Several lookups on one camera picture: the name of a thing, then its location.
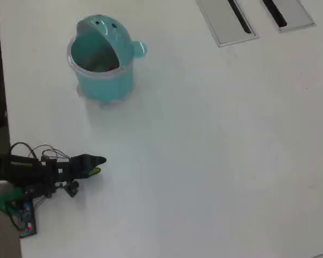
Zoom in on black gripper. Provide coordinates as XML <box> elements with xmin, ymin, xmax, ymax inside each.
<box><xmin>68</xmin><ymin>154</ymin><xmax>108</xmax><ymax>180</ymax></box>

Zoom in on teal whale-shaped bin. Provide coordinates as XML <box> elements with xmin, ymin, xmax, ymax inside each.
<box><xmin>66</xmin><ymin>15</ymin><xmax>149</xmax><ymax>108</ymax></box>

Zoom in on blue controller circuit board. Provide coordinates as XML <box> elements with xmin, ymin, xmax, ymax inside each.
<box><xmin>16</xmin><ymin>200</ymin><xmax>38</xmax><ymax>239</ymax></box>

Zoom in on green table clamp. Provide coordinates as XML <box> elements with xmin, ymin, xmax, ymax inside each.
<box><xmin>0</xmin><ymin>187</ymin><xmax>25</xmax><ymax>216</ymax></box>

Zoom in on thin black robot cables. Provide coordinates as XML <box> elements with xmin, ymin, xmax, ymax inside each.
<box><xmin>10</xmin><ymin>142</ymin><xmax>71</xmax><ymax>162</ymax></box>

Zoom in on wide silver cable grommet plate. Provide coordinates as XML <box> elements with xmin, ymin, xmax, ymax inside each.
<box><xmin>195</xmin><ymin>0</ymin><xmax>259</xmax><ymax>48</ymax></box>

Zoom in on narrow silver cable grommet plate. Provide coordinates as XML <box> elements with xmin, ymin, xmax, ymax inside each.
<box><xmin>261</xmin><ymin>0</ymin><xmax>317</xmax><ymax>33</ymax></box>

